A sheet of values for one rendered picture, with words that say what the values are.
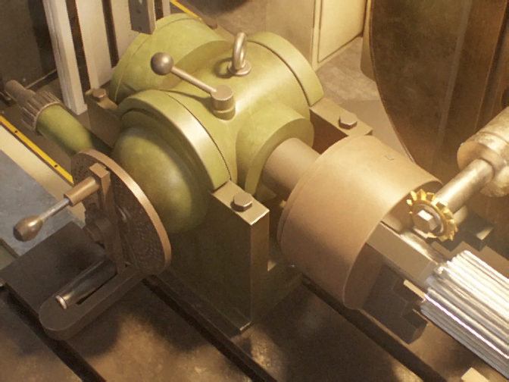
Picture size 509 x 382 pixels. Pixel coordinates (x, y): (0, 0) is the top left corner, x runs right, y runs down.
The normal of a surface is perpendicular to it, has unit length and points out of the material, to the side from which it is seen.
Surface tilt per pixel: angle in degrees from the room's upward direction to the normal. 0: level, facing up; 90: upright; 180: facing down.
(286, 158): 19
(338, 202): 32
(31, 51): 90
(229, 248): 90
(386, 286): 65
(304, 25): 90
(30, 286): 0
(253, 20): 0
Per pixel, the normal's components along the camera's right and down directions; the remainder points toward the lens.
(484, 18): -0.71, 0.54
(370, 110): 0.00, -0.65
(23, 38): 0.71, 0.54
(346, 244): -0.57, 0.07
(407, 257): -0.40, -0.22
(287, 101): 0.58, 0.07
